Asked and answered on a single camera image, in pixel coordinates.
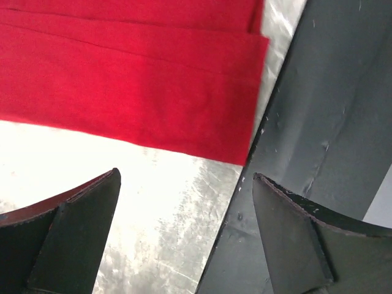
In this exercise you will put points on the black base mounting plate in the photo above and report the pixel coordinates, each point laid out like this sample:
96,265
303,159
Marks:
326,131

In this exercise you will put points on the red t shirt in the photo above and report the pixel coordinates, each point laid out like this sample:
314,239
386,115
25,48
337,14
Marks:
177,75

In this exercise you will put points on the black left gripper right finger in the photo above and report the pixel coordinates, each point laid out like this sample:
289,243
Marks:
312,249

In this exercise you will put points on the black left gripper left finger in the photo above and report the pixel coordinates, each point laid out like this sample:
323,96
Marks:
56,245

